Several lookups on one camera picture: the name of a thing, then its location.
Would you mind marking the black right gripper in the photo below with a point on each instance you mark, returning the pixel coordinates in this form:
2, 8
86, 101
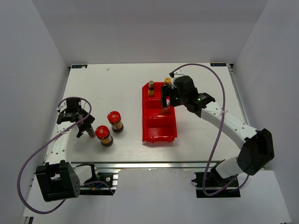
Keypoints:
167, 91

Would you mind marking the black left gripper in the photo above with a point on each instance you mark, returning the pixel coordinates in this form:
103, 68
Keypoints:
87, 123

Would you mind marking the green-label red sauce bottle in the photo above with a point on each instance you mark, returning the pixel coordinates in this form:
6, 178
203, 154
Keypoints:
167, 81

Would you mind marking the small dark pepper shaker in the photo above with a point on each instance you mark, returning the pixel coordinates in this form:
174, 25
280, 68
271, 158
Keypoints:
90, 131

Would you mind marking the yellow-label brown sauce bottle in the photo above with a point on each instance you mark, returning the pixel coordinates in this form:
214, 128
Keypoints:
151, 88

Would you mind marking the pink-lidded spice jar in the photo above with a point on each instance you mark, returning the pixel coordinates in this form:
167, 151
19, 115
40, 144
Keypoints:
165, 107

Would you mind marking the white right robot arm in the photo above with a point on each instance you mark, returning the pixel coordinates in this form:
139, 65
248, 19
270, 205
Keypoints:
256, 146

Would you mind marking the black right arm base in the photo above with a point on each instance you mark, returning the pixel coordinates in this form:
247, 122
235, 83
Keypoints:
212, 186

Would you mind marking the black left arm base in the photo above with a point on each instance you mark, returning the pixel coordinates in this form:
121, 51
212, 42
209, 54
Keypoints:
96, 181

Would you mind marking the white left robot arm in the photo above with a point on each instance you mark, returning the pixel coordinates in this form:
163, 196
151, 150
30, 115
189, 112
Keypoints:
57, 179

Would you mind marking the red-lidded brown sauce jar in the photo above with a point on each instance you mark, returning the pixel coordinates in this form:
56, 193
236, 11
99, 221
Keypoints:
115, 121

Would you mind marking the red plastic divided bin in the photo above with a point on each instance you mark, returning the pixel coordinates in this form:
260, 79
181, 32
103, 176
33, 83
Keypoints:
158, 123

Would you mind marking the blue corner label right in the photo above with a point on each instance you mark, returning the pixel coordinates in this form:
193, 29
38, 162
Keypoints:
218, 64

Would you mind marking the blue corner label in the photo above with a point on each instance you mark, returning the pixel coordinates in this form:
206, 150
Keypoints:
79, 66
218, 64

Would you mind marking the blue corner label left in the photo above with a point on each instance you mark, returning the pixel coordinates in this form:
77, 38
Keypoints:
79, 66

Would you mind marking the aluminium front rail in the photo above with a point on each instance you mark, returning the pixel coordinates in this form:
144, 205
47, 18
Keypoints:
149, 165

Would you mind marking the aluminium rail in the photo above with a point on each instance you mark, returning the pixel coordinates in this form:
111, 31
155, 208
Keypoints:
149, 165
232, 75

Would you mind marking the aluminium right side rail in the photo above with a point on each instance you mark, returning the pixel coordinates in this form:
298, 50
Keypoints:
232, 75

